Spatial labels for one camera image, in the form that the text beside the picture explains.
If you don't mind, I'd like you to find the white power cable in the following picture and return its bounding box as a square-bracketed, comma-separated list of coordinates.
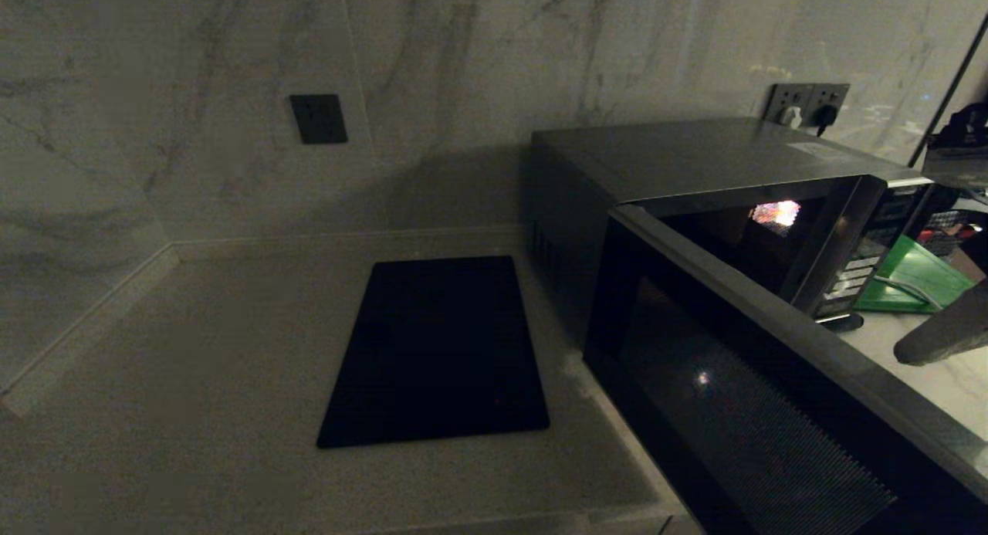
[872, 275, 946, 310]

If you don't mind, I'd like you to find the black wire basket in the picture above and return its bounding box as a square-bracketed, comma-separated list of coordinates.
[922, 207, 988, 258]

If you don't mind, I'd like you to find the black metal frame post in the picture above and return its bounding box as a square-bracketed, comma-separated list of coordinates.
[911, 14, 988, 165]

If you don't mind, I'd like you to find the black single wall socket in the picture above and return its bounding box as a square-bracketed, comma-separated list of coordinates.
[289, 94, 349, 145]

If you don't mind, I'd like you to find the black glass induction cooktop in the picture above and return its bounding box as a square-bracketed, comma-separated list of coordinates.
[316, 255, 551, 449]

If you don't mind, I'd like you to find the green cutting board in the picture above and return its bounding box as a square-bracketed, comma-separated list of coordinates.
[855, 235, 977, 313]

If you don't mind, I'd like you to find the grey double wall socket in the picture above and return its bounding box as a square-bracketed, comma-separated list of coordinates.
[764, 82, 851, 130]

